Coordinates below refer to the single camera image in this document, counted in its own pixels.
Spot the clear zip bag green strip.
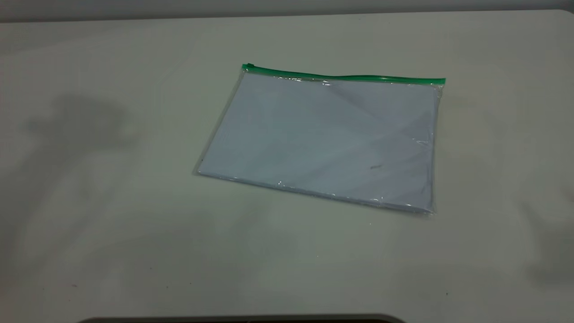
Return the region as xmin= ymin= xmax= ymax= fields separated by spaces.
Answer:
xmin=194 ymin=63 xmax=447 ymax=216

